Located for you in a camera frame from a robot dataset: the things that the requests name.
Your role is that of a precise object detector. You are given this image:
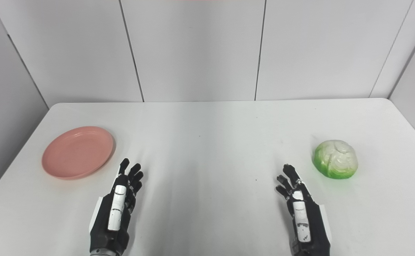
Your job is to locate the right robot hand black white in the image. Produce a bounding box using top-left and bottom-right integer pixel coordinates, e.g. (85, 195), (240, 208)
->
(275, 164), (333, 256)

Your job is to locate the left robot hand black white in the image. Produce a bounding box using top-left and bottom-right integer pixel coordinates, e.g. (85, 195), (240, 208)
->
(89, 158), (144, 256)

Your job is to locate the pink round plate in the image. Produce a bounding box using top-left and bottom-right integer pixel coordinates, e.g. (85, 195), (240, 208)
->
(42, 126), (114, 180)

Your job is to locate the green white cabbage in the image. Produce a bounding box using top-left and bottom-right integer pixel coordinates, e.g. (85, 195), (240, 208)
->
(312, 139), (358, 179)

